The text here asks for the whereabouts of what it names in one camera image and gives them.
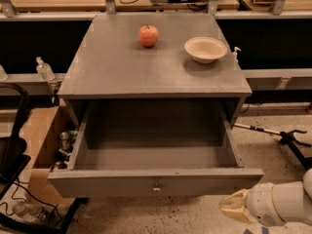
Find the white paper bowl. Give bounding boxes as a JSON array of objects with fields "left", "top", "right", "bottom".
[{"left": 184, "top": 37, "right": 227, "bottom": 64}]

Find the brown cardboard box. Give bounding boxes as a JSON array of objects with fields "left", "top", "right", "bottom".
[{"left": 21, "top": 106, "right": 74, "bottom": 205}]

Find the grey top drawer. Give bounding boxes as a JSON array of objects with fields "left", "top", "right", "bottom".
[{"left": 48, "top": 104, "right": 263, "bottom": 198}]

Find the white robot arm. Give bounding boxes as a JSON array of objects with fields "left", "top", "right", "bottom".
[{"left": 219, "top": 170, "right": 312, "bottom": 227}]

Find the clear sanitizer bottle left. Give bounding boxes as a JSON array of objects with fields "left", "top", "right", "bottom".
[{"left": 36, "top": 57, "right": 56, "bottom": 81}]

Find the small white pump bottle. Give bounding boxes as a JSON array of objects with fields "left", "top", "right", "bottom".
[{"left": 232, "top": 47, "right": 242, "bottom": 64}]

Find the red apple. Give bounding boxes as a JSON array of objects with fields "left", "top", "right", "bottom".
[{"left": 138, "top": 24, "right": 159, "bottom": 48}]

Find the metal drawer knob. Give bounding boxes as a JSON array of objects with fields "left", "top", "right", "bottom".
[{"left": 152, "top": 183, "right": 162, "bottom": 193}]

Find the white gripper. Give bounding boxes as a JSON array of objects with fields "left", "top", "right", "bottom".
[{"left": 219, "top": 181, "right": 306, "bottom": 227}]

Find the grey wooden cabinet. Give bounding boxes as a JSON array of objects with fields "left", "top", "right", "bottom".
[{"left": 58, "top": 13, "right": 252, "bottom": 122}]

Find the black chair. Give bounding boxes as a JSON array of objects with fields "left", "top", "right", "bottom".
[{"left": 0, "top": 83, "right": 30, "bottom": 199}]

